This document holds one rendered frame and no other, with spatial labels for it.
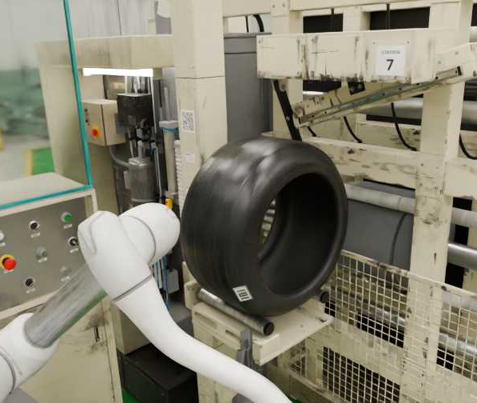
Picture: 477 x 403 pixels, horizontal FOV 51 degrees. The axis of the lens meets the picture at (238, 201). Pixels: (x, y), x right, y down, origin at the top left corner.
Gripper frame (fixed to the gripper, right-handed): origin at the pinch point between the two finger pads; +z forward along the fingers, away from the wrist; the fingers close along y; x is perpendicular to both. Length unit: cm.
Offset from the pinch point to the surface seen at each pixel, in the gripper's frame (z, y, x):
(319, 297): 32.8, 29.6, 15.7
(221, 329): 22.7, 20.2, -17.5
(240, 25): 414, 60, -28
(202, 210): 31.6, -23.4, -3.9
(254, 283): 17.1, -2.9, 4.0
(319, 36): 73, -43, 43
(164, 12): 137, -52, -15
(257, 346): 11.4, 19.0, -4.1
